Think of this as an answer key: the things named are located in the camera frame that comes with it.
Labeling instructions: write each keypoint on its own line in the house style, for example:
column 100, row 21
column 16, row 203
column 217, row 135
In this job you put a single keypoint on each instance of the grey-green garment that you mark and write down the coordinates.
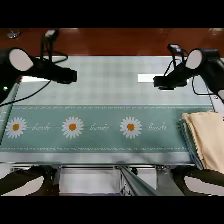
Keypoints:
column 192, row 146

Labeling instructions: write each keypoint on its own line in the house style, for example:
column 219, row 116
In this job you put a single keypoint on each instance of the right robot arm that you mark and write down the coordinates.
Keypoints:
column 204, row 60

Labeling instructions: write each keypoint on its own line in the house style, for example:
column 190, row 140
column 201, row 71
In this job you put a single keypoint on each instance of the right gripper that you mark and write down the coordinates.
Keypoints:
column 170, row 81

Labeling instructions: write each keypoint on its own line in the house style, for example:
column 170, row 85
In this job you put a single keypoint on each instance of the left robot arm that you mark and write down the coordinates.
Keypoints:
column 20, row 60

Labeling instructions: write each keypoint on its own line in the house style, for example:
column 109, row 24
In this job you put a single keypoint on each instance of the cream garment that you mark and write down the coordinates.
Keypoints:
column 208, row 138

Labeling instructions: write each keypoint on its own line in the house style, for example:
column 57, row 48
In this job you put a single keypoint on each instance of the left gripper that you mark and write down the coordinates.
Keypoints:
column 64, row 75

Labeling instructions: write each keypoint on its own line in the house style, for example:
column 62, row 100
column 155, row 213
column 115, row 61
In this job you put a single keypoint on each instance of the silver frame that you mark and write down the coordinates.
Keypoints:
column 140, row 186

